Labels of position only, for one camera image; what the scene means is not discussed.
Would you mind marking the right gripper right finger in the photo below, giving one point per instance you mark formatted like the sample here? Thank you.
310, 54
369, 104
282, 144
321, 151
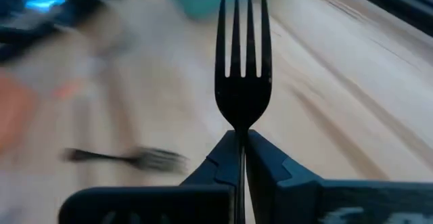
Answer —
304, 203

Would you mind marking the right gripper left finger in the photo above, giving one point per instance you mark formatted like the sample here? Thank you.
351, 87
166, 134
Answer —
152, 207

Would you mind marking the black fork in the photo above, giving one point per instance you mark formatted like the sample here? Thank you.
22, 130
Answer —
152, 159
242, 99

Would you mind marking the orange plastic bin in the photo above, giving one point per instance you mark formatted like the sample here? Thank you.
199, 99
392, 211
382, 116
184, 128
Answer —
13, 112

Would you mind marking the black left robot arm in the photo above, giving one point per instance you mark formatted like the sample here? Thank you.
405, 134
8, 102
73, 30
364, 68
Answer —
13, 44

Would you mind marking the green plastic bin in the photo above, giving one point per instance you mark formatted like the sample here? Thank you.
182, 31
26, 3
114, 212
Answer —
199, 0

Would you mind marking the black metal table frame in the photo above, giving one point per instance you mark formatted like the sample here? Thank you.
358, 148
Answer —
399, 4

